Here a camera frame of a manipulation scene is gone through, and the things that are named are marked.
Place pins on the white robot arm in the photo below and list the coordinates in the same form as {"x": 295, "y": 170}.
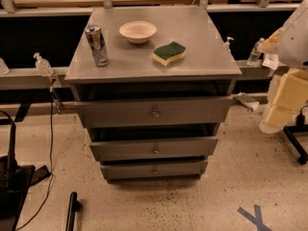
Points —
{"x": 288, "y": 93}

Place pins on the grey drawer cabinet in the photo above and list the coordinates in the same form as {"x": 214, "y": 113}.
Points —
{"x": 207, "y": 70}

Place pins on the grey top drawer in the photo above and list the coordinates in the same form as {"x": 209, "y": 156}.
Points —
{"x": 146, "y": 112}

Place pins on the green yellow sponge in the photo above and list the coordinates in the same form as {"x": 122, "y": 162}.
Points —
{"x": 169, "y": 53}

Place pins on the white bowl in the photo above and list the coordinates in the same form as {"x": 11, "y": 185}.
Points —
{"x": 138, "y": 31}

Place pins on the small pump bottle right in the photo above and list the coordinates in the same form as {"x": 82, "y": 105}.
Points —
{"x": 228, "y": 43}

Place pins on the silver drink can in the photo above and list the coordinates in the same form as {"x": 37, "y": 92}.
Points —
{"x": 97, "y": 44}

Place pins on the folded grey cloth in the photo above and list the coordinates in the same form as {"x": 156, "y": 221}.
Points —
{"x": 247, "y": 101}

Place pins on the clear water bottle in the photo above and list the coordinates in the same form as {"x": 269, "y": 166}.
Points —
{"x": 255, "y": 53}

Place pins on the clear pump bottle left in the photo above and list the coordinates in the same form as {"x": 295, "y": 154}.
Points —
{"x": 43, "y": 66}

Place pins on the black bar bottom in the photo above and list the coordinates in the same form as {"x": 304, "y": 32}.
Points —
{"x": 74, "y": 206}

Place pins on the white paper packet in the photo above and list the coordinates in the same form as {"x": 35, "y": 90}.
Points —
{"x": 271, "y": 61}

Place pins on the black stand leg right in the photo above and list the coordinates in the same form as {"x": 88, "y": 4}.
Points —
{"x": 292, "y": 131}

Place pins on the blue tape cross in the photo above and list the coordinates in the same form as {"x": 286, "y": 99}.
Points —
{"x": 255, "y": 218}

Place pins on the clear bottle far left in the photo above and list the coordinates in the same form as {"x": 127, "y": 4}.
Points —
{"x": 3, "y": 67}

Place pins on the black stand base left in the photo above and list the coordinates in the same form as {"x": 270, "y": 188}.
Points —
{"x": 15, "y": 181}

